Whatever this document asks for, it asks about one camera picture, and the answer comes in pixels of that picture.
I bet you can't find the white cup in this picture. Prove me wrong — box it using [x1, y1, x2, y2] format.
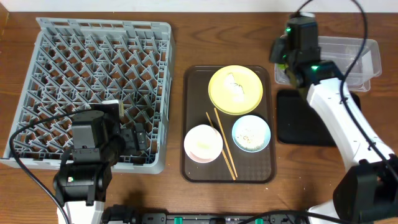
[183, 124, 223, 159]

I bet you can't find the black tray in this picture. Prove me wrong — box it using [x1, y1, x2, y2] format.
[276, 89, 361, 147]

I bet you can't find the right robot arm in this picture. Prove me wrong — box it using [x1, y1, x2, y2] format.
[269, 12, 397, 223]

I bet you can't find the wooden chopstick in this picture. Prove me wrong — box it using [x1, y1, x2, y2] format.
[213, 108, 238, 180]
[206, 112, 236, 180]

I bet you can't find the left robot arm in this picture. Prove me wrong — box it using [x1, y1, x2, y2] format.
[53, 110, 147, 223]

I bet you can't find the grey dishwasher rack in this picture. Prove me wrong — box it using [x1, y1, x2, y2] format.
[12, 17, 175, 174]

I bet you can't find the pink bowl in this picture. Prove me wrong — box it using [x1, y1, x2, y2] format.
[184, 149, 221, 164]

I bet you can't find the clear plastic bin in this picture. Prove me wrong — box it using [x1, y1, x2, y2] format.
[274, 34, 382, 93]

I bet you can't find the wooden chopstick right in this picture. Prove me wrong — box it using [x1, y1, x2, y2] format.
[213, 108, 238, 180]

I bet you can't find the green snack wrapper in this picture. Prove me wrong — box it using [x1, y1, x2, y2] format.
[277, 64, 288, 70]

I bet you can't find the white tissue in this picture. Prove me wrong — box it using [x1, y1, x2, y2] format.
[224, 73, 244, 102]

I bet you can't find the brown serving tray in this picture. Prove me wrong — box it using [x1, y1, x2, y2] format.
[181, 65, 276, 184]

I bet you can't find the light blue bowl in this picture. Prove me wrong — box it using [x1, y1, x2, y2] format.
[231, 115, 271, 153]

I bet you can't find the wooden chopstick left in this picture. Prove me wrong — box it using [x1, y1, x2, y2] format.
[206, 112, 236, 180]

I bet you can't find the yellow plate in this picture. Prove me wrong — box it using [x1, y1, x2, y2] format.
[208, 65, 264, 115]

